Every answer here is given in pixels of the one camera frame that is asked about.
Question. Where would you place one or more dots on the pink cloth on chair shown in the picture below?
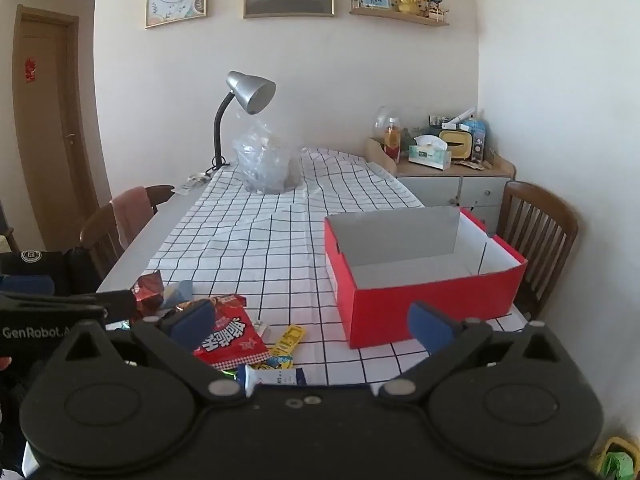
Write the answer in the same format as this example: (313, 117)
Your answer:
(132, 211)

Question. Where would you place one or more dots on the dark red foil snack bag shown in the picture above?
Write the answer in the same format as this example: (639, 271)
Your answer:
(149, 293)

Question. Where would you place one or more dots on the white blue biscuit packet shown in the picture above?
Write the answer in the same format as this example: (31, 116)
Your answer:
(249, 377)

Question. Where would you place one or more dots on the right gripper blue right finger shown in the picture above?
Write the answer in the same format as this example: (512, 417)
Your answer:
(433, 329)

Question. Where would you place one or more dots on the wooden wall shelf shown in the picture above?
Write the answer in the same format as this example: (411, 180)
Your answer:
(357, 7)

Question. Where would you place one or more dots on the red cardboard box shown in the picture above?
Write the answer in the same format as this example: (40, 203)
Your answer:
(379, 262)

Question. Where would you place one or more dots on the left wooden chair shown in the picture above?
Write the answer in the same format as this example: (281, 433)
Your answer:
(112, 229)

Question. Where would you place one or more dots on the clear plastic bag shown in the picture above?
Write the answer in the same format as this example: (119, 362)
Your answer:
(267, 163)

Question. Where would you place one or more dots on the red chips bag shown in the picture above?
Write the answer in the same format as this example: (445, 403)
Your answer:
(233, 341)

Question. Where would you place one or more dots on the checkered white tablecloth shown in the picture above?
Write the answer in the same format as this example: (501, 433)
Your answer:
(270, 250)

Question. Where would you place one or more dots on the light blue snack packet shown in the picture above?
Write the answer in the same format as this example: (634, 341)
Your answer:
(177, 293)

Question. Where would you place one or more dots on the green white tissue box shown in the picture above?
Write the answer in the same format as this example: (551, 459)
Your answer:
(431, 152)

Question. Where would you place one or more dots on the yellow minion snack packet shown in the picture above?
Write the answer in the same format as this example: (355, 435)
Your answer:
(281, 354)

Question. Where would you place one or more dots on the brown wooden door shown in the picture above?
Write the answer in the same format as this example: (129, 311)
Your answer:
(48, 124)

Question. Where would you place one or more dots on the wooden chair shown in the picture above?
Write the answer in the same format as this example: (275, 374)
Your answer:
(542, 228)
(112, 229)

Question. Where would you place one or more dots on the black bag on chair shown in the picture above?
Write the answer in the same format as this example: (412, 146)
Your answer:
(72, 272)

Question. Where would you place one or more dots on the white wooden sideboard cabinet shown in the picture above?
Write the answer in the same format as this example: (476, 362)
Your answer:
(478, 191)

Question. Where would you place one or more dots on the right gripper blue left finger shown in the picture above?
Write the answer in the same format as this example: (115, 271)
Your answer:
(189, 324)

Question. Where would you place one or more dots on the right wooden chair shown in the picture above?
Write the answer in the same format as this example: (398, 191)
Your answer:
(542, 228)

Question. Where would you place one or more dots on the blue box on cabinet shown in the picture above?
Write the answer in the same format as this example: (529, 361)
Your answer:
(478, 130)

